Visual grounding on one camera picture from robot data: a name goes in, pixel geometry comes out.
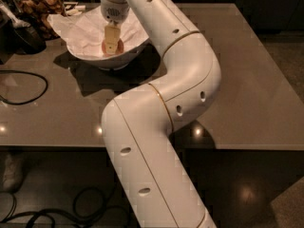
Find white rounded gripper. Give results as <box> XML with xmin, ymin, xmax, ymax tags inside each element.
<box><xmin>101</xmin><ymin>0</ymin><xmax>129</xmax><ymax>55</ymax></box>

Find orange-red apple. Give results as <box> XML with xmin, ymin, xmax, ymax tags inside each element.
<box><xmin>102</xmin><ymin>40</ymin><xmax>124</xmax><ymax>56</ymax></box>

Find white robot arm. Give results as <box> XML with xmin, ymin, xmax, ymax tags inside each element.
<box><xmin>101</xmin><ymin>0</ymin><xmax>221</xmax><ymax>228</ymax></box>

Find white bowl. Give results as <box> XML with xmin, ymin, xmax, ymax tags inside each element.
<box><xmin>66</xmin><ymin>3</ymin><xmax>152</xmax><ymax>71</ymax></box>

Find small white items behind bowl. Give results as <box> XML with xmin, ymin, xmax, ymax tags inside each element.
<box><xmin>65</xmin><ymin>5</ymin><xmax>86</xmax><ymax>16</ymax></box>

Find white crumpled paper sheet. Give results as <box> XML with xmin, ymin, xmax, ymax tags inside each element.
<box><xmin>47</xmin><ymin>7</ymin><xmax>148</xmax><ymax>61</ymax></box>

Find glass jar of snacks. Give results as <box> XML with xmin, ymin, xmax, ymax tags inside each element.
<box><xmin>13</xmin><ymin>0</ymin><xmax>67</xmax><ymax>40</ymax></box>

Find black round appliance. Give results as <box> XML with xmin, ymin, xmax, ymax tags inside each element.
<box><xmin>0</xmin><ymin>0</ymin><xmax>47</xmax><ymax>54</ymax></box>

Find white shoe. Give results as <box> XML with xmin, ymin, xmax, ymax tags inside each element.
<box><xmin>2</xmin><ymin>153</ymin><xmax>25</xmax><ymax>193</ymax></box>

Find black cable on table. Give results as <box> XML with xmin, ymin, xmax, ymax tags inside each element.
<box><xmin>0</xmin><ymin>69</ymin><xmax>49</xmax><ymax>106</ymax></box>

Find black cables on floor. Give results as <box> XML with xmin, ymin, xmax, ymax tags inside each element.
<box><xmin>0</xmin><ymin>161</ymin><xmax>131</xmax><ymax>228</ymax></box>

